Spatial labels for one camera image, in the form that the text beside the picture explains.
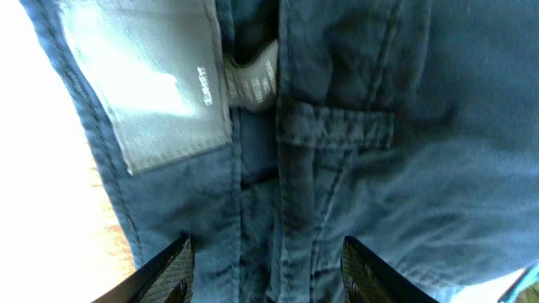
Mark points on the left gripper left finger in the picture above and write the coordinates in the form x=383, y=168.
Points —
x=167, y=278

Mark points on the navy blue shorts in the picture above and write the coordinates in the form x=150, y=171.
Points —
x=268, y=131

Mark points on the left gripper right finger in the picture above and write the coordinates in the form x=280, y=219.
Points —
x=369, y=279

